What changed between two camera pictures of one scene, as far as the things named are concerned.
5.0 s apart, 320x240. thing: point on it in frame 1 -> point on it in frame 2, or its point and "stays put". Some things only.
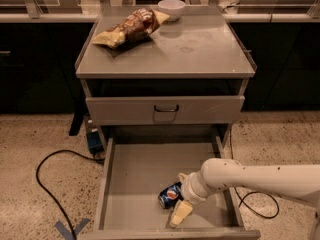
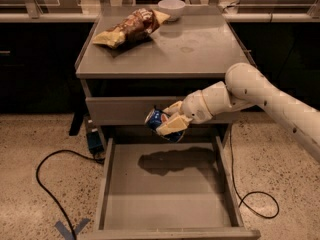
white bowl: [173, 8] stays put
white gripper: [188, 189] -> [195, 108]
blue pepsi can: [170, 195] -> [154, 119]
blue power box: [94, 142] stays put
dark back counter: [39, 53] stays put
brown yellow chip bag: [133, 29] stays put
